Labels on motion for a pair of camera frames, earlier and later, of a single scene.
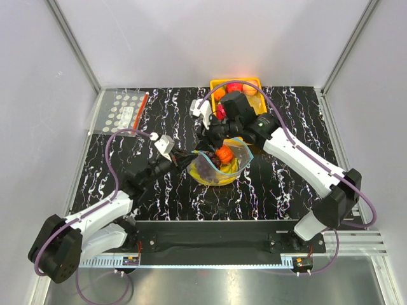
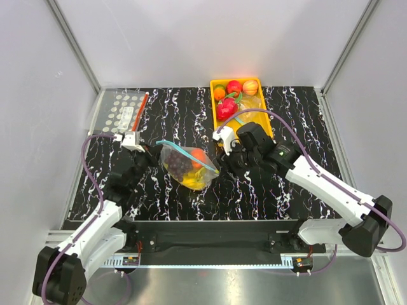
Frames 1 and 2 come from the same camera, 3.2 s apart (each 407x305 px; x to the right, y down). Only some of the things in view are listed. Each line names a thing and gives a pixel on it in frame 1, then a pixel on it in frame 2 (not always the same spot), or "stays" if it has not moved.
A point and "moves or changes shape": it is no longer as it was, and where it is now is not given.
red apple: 234,87 stays
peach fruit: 249,89 stays
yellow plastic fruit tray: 256,101 stays
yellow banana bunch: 227,173 to 198,178
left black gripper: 181,161 to 152,153
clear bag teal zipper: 222,165 moves or changes shape
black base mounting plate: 219,236 stays
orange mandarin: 219,94 stays
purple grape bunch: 214,159 moves or changes shape
